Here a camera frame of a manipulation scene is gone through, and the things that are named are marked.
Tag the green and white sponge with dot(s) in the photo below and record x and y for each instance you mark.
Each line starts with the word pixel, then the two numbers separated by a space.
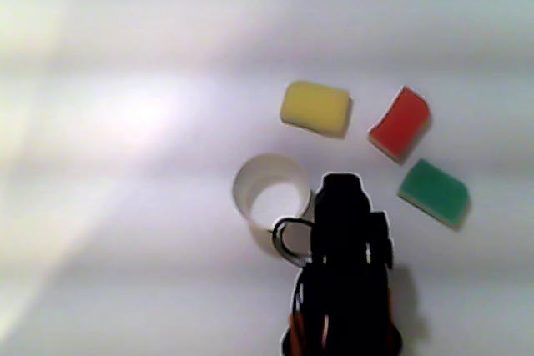
pixel 434 193

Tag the yellow and white sponge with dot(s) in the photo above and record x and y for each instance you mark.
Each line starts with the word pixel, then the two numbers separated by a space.
pixel 315 109

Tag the red and white sponge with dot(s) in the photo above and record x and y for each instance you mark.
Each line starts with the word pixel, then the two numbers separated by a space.
pixel 400 124

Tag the white cup with green band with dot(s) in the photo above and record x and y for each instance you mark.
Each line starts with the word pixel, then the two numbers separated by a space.
pixel 250 183

